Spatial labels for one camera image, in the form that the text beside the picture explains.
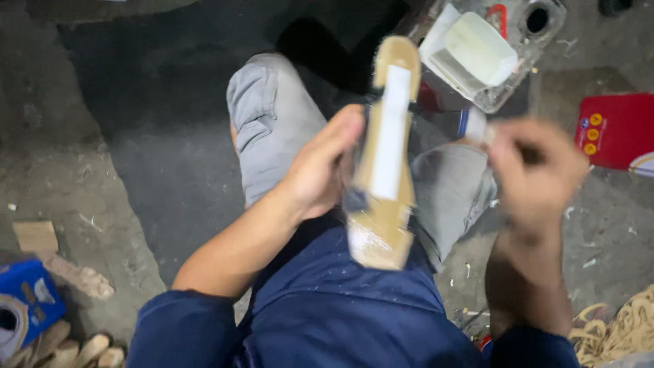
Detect person's right hand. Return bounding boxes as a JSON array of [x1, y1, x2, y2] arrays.
[[483, 118, 591, 242]]

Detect person's left hand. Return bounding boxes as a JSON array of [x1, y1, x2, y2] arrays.
[[282, 104, 367, 222]]

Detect white glue brush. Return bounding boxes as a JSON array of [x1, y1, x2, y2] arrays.
[[458, 106, 497, 147]]

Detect tan shoe sole white strip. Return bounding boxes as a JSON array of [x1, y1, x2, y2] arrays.
[[344, 35, 423, 272]]

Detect white plastic glue tub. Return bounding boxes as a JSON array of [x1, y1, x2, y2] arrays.
[[418, 3, 520, 101]]

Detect red cardboard box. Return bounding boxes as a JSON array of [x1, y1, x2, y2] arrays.
[[574, 92, 654, 172]]

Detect gray metal stand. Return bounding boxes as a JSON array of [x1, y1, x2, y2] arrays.
[[398, 0, 568, 114]]

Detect heap of tan strips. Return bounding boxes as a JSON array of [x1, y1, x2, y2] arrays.
[[569, 285, 654, 368]]

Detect person's gray trousers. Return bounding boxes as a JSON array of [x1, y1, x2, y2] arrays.
[[226, 52, 499, 274]]

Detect person's blue shirt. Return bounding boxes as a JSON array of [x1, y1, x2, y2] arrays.
[[125, 217, 583, 368]]

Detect rough stone piece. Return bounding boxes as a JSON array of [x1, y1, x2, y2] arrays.
[[43, 252, 116, 301]]

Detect pile of wooden shoe lasts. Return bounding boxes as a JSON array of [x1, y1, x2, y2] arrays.
[[14, 321, 126, 368]]

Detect small wooden block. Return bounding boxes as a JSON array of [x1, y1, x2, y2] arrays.
[[12, 220, 60, 254]]

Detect blue cardboard box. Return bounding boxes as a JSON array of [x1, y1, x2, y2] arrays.
[[0, 259, 66, 359]]

